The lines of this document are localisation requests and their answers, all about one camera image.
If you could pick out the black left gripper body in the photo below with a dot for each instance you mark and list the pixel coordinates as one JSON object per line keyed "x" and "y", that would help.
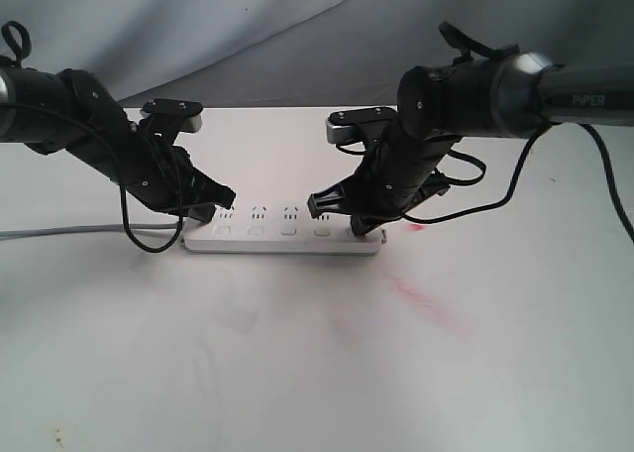
{"x": 143, "y": 158}

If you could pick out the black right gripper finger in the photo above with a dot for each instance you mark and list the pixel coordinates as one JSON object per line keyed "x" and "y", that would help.
{"x": 360, "y": 226}
{"x": 336, "y": 199}

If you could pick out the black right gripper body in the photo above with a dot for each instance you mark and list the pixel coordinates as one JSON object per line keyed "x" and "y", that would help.
{"x": 399, "y": 174}

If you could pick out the white five-outlet power strip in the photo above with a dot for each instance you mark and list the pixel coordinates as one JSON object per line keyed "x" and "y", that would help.
{"x": 278, "y": 229}

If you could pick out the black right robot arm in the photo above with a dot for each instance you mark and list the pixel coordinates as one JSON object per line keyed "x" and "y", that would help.
{"x": 484, "y": 92}

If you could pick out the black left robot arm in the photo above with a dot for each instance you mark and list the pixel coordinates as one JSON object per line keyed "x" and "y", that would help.
{"x": 72, "y": 111}

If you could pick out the grey backdrop cloth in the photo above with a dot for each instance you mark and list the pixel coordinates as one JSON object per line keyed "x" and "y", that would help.
{"x": 250, "y": 53}

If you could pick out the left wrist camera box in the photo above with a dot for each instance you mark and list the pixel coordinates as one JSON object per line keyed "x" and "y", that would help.
{"x": 170, "y": 115}

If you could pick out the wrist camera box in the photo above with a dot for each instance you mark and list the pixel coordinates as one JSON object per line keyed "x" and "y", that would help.
{"x": 170, "y": 115}
{"x": 363, "y": 125}

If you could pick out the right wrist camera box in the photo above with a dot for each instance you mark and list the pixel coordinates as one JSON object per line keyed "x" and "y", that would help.
{"x": 363, "y": 125}

